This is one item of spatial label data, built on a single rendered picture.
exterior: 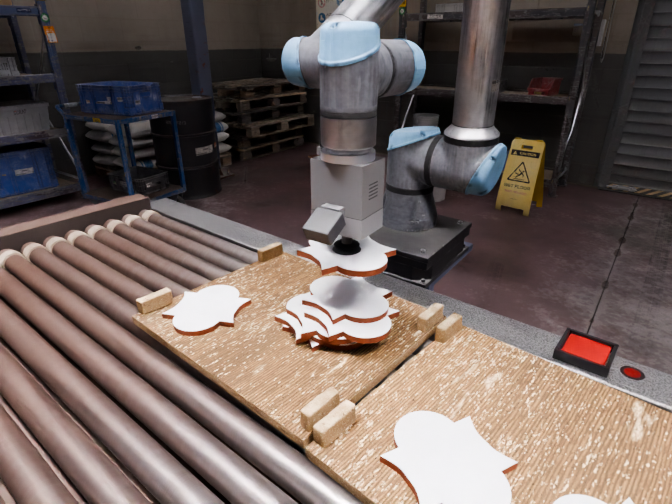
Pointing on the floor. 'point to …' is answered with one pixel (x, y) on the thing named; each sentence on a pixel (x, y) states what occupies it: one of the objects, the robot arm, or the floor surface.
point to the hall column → (199, 57)
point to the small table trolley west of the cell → (123, 153)
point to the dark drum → (195, 169)
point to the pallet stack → (260, 115)
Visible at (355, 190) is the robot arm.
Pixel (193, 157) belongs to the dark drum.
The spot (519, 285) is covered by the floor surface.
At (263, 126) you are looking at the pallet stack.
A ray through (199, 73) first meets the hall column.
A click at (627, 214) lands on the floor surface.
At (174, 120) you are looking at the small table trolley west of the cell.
